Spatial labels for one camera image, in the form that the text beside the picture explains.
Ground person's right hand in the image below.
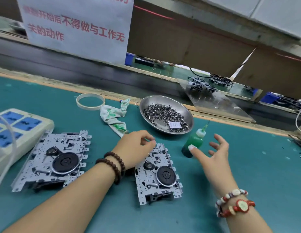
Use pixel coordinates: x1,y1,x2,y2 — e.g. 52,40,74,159
188,133,238,197

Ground cassette mechanism plate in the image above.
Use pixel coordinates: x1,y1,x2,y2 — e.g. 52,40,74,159
134,142,184,206
11,129,92,193

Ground red white bead bracelet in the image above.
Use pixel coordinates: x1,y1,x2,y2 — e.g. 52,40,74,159
215,188,256,219

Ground red cord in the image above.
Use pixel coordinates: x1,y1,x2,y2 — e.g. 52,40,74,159
133,5,301,63

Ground white green-stained cloth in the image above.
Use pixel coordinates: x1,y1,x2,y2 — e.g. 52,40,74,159
100,98,132,138

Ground round metal bowl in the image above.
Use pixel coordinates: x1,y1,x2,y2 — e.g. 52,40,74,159
139,95,195,135

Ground finished mechanisms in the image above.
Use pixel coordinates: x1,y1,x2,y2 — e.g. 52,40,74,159
187,72,235,95

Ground wooden shelf beam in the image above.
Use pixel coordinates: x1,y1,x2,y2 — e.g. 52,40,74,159
135,0,301,59

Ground person's right forearm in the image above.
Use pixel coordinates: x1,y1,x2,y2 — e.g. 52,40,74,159
216,184,273,233

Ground green glue squeeze bottle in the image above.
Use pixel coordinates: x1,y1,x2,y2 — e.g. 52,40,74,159
182,121,210,159

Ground blue plastic bin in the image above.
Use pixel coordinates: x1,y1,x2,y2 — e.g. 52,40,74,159
260,92,282,105
124,52,137,66

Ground white paper sign red text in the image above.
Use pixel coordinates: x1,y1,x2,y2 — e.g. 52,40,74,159
16,0,136,66

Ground pile of small metal parts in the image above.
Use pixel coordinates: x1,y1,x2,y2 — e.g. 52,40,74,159
143,104,190,132

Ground brown bead bracelet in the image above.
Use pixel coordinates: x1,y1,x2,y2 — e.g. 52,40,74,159
95,151,126,186

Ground person's left forearm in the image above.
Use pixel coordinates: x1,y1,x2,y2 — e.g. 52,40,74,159
2,165,119,233

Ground person's left hand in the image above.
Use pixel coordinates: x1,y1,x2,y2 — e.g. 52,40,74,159
112,130,157,170

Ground clear plastic sheet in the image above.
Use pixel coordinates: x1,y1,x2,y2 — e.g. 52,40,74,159
177,77,256,123

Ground white tape ring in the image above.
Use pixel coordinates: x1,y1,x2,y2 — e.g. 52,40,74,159
76,93,106,111

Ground black flat box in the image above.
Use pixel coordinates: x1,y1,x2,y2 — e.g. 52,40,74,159
134,57,155,67

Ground white plug cable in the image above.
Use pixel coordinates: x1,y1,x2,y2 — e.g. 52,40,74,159
0,111,18,194

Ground brown cardboard panel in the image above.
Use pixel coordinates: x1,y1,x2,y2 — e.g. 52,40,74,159
127,5,301,100

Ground black conveyor belt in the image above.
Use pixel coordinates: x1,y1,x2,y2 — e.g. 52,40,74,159
0,36,301,129

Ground white blue power strip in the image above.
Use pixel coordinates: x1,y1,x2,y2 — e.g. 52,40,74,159
0,108,55,180

